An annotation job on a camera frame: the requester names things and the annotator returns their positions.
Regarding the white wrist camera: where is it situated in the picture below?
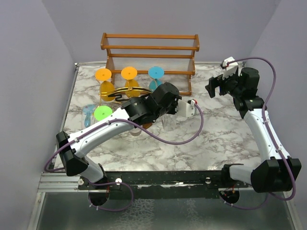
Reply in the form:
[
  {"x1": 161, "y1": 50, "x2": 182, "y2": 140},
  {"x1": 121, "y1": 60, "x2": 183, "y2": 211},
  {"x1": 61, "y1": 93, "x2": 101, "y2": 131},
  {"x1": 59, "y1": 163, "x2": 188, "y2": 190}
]
[
  {"x1": 176, "y1": 100, "x2": 197, "y2": 117},
  {"x1": 221, "y1": 57, "x2": 239, "y2": 80}
]

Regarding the black base frame bar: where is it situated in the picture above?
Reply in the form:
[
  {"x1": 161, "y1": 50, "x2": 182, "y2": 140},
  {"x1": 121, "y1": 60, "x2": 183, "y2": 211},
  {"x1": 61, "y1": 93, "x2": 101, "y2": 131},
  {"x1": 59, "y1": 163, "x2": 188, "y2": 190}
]
[{"x1": 78, "y1": 169, "x2": 243, "y2": 200}]

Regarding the wooden shelf rack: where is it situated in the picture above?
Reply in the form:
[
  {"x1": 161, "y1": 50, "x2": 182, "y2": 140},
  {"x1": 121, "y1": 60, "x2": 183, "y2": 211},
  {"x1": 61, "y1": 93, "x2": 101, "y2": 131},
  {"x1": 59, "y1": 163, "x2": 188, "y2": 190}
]
[{"x1": 100, "y1": 33, "x2": 200, "y2": 96}]

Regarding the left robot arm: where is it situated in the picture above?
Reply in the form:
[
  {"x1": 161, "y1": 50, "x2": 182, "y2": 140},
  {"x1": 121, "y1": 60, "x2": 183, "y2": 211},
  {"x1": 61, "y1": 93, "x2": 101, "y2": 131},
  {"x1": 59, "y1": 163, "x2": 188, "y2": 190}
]
[{"x1": 56, "y1": 82, "x2": 181, "y2": 189}]

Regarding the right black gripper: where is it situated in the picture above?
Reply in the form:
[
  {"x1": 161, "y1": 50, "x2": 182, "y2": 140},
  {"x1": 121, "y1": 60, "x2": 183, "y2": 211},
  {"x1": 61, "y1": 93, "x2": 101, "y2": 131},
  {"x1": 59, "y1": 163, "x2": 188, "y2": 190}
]
[{"x1": 206, "y1": 69, "x2": 243, "y2": 98}]

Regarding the blue plastic wine glass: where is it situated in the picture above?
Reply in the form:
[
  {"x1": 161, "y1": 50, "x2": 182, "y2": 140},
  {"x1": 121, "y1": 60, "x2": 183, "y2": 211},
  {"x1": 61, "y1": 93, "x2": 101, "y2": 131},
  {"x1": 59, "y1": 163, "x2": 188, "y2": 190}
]
[{"x1": 148, "y1": 66, "x2": 165, "y2": 91}]

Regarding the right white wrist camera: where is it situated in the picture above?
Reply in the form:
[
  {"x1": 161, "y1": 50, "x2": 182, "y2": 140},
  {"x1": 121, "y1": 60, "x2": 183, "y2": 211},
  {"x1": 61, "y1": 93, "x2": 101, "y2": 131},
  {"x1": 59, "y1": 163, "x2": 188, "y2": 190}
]
[{"x1": 221, "y1": 57, "x2": 239, "y2": 80}]

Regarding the blue packaged item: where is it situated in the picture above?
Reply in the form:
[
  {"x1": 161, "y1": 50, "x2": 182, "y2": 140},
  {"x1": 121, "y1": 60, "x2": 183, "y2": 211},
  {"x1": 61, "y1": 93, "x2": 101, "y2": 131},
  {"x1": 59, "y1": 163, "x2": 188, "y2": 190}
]
[{"x1": 82, "y1": 104, "x2": 95, "y2": 128}]

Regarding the orange wine glass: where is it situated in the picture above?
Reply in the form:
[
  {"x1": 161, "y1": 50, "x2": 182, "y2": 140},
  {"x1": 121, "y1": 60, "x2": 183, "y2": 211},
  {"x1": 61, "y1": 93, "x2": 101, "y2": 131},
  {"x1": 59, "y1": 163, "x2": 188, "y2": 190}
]
[
  {"x1": 121, "y1": 67, "x2": 141, "y2": 98},
  {"x1": 95, "y1": 68, "x2": 115, "y2": 102}
]

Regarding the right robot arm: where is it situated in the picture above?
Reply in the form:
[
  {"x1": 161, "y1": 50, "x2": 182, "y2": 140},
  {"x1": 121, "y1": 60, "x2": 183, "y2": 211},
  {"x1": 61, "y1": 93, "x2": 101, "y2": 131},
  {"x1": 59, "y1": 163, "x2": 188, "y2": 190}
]
[{"x1": 205, "y1": 68, "x2": 302, "y2": 193}]

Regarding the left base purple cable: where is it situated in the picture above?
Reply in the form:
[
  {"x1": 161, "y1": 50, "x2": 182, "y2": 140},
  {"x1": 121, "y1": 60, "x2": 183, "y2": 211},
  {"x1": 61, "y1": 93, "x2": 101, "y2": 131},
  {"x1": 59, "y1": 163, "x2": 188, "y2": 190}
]
[{"x1": 88, "y1": 181, "x2": 135, "y2": 212}]

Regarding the gold wire wine glass rack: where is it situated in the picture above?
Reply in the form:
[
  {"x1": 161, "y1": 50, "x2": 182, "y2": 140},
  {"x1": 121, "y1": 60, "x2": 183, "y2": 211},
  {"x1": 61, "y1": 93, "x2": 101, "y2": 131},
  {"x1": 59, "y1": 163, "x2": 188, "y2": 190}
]
[{"x1": 100, "y1": 86, "x2": 152, "y2": 105}]

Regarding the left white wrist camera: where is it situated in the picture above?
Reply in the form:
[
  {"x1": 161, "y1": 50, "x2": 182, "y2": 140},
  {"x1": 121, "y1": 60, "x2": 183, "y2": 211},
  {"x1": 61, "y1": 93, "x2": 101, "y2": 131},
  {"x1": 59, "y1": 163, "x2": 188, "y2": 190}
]
[{"x1": 176, "y1": 100, "x2": 197, "y2": 117}]

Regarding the green plastic wine glass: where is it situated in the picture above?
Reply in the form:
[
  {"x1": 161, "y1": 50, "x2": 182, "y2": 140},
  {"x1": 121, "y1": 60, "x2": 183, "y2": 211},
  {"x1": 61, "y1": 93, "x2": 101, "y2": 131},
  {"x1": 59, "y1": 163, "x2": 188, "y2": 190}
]
[{"x1": 94, "y1": 105, "x2": 113, "y2": 121}]

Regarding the clear glass cup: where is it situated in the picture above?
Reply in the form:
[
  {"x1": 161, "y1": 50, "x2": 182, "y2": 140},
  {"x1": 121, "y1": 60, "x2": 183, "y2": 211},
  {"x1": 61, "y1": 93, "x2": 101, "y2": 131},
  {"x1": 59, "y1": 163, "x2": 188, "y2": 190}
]
[{"x1": 130, "y1": 128, "x2": 142, "y2": 137}]

